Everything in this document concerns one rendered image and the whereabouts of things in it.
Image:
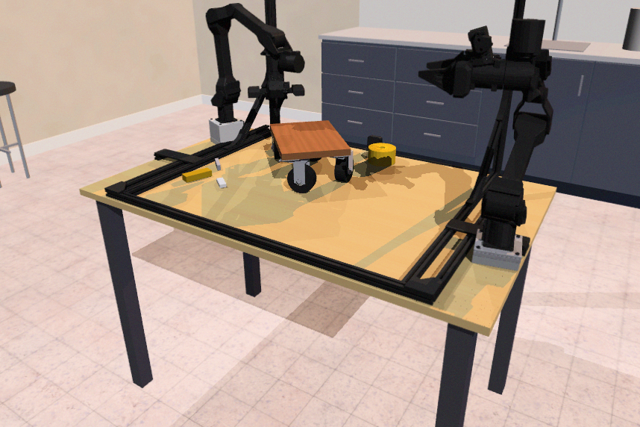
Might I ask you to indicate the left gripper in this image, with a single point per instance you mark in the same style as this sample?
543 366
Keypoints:
488 76

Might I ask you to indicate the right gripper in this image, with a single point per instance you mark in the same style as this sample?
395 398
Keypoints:
253 92

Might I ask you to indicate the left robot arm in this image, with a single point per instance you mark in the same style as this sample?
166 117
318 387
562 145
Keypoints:
504 198

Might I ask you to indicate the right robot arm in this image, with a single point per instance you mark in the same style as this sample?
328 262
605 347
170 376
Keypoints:
270 37

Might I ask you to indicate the yellow short cylinder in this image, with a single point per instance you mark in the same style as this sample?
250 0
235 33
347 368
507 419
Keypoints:
381 154

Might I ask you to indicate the yellow rectangular block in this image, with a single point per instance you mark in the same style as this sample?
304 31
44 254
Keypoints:
196 175

